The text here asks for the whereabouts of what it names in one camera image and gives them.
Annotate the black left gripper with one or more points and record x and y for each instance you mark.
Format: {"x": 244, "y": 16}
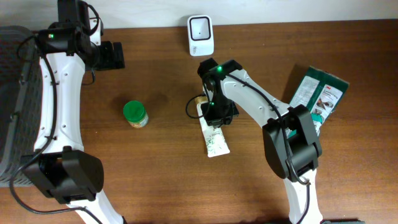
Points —
{"x": 115, "y": 55}

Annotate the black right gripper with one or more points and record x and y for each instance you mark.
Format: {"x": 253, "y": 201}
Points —
{"x": 212, "y": 119}

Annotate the white bamboo print tube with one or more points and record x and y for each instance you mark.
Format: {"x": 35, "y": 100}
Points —
{"x": 214, "y": 140}

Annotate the green lid jar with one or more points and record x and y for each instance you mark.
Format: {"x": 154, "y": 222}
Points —
{"x": 135, "y": 113}

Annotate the green 3M gloves package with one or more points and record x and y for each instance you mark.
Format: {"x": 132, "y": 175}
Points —
{"x": 320, "y": 92}

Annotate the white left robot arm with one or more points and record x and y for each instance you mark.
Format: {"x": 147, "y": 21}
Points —
{"x": 59, "y": 166}

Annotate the white barcode scanner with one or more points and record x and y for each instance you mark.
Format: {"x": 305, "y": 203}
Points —
{"x": 200, "y": 35}

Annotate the dark grey plastic basket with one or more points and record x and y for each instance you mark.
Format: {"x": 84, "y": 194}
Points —
{"x": 21, "y": 98}

